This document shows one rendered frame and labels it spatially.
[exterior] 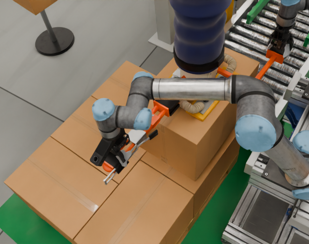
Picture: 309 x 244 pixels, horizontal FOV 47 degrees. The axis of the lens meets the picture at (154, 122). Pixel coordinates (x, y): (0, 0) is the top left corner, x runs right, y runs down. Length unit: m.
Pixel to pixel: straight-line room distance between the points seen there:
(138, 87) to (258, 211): 1.46
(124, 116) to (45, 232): 1.73
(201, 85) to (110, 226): 1.14
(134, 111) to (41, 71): 2.51
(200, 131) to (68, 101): 1.84
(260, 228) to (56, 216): 1.24
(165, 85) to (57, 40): 2.70
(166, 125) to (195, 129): 0.13
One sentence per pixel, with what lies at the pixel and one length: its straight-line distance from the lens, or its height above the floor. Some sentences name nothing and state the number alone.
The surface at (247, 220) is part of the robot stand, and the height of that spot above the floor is 0.21.
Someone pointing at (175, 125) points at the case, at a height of 1.07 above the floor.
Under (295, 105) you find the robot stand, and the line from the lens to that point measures 2.03.
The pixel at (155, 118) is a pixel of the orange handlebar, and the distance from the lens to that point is 1.53.
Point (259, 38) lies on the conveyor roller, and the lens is 2.87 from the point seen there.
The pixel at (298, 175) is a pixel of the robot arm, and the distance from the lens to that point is 1.35.
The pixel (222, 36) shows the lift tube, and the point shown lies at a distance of 1.54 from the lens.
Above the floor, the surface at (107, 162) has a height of 1.23.
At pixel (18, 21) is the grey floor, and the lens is 4.28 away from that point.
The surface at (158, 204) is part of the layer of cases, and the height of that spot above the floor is 0.54.
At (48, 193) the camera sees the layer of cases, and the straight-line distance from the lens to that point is 2.24.
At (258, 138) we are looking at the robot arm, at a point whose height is 1.56.
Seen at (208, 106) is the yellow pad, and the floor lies 1.10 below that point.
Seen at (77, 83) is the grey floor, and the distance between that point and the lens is 3.39.
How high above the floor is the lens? 2.48
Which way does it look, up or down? 56 degrees down
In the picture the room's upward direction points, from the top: 8 degrees counter-clockwise
